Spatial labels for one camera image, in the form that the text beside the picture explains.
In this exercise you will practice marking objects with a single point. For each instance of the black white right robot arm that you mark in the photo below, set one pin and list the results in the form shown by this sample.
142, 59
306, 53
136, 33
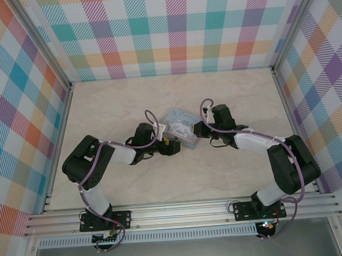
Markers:
292, 161

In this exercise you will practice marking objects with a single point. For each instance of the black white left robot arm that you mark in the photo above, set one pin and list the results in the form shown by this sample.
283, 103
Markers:
83, 165

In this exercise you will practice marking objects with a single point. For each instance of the aluminium right side rail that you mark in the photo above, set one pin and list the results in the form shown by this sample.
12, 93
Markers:
287, 109

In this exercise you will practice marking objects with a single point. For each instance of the aluminium left corner post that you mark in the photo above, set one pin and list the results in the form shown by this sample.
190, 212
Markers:
42, 43

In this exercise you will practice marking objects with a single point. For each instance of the aluminium left side rail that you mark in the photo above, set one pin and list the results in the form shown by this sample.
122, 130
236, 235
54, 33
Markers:
62, 134

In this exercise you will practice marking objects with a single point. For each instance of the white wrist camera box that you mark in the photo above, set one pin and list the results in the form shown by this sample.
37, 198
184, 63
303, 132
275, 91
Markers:
208, 115
161, 131

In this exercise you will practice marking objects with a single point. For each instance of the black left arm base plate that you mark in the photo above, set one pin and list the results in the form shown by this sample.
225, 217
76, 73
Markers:
124, 219

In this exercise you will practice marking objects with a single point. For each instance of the aluminium corner post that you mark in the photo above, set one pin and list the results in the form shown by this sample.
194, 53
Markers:
42, 43
294, 24

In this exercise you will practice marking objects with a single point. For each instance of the aluminium right corner post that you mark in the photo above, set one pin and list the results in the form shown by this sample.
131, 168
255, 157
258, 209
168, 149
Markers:
294, 24

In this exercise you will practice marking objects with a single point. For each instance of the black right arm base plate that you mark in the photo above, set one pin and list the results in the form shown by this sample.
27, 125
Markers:
243, 210

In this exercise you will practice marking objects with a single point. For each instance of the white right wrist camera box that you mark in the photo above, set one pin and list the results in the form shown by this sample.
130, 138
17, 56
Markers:
208, 115

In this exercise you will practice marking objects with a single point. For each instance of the aluminium front frame rail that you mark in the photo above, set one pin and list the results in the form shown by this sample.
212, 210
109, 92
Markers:
179, 213

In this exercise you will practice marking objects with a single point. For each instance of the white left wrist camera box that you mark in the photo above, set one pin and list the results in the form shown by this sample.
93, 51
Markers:
161, 131

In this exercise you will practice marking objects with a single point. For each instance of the blue cartoon tin box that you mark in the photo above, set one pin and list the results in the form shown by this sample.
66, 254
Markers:
182, 127

